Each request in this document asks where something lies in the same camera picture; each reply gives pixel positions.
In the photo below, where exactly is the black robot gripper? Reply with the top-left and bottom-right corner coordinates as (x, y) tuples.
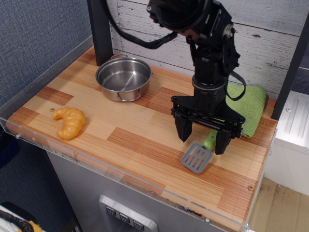
(171, 83), (245, 155)

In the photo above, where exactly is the green and grey toy spatula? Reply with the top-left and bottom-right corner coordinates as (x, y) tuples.
(181, 129), (218, 174)

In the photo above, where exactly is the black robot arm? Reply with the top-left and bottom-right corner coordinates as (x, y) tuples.
(147, 0), (245, 155)

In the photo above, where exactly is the green folded towel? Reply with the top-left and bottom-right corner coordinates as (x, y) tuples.
(226, 86), (267, 138)

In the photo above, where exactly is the white metal cabinet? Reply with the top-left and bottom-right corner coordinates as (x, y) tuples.
(264, 91), (309, 195)

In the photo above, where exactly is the stainless steel pot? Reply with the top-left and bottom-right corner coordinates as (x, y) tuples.
(96, 57), (152, 102)

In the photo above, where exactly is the silver dispenser button panel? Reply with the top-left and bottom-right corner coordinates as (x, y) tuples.
(98, 194), (158, 232)

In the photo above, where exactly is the orange toy croissant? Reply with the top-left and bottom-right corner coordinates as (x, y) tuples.
(53, 107), (86, 140)

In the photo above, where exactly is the grey toy fridge cabinet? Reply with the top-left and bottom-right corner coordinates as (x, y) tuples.
(48, 152), (246, 232)

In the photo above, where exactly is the clear acrylic edge guard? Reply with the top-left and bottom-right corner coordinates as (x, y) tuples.
(0, 34), (275, 225)

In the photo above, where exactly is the yellow object bottom left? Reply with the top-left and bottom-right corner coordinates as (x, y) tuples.
(29, 221), (43, 232)

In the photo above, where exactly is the dark right vertical post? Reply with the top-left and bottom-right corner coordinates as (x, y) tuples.
(271, 15), (309, 120)

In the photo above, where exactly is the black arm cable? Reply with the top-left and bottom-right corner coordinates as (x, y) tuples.
(98, 0), (247, 102)

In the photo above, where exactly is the black vertical post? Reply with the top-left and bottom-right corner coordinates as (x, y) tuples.
(87, 0), (113, 66)

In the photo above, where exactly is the black braided cable bottom left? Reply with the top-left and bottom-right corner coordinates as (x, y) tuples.
(0, 209), (34, 232)

